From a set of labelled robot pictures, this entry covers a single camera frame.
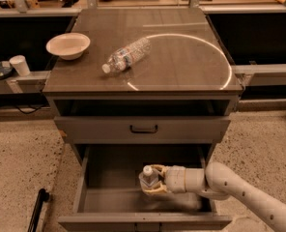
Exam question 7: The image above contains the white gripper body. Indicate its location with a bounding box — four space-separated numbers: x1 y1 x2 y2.
164 165 186 193

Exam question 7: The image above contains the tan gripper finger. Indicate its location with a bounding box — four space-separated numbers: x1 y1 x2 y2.
141 181 167 195
151 164 168 178

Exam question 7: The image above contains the blue label plastic bottle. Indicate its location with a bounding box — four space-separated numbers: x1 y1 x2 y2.
139 165 158 189

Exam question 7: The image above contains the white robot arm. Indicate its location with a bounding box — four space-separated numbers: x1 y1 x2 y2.
139 161 286 232

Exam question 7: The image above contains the open middle grey drawer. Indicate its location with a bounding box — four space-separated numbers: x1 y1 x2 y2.
58 144 232 232

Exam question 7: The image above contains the grey drawer cabinet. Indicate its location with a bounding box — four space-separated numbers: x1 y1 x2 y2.
41 7 244 232

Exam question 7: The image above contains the top grey drawer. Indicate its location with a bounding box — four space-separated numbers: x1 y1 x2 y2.
55 116 230 144

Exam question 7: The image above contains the clear crushed plastic bottle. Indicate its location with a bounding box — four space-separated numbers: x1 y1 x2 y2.
102 38 151 73

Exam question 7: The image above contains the black bar on floor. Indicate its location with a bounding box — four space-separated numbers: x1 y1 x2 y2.
27 188 50 232

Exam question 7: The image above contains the white paper bowl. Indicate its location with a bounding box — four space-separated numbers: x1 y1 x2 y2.
46 33 91 60

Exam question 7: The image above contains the white paper cup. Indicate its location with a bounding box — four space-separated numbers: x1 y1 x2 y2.
10 55 30 76

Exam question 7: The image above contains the black cable on floor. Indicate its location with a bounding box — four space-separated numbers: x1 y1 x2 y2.
0 103 47 115

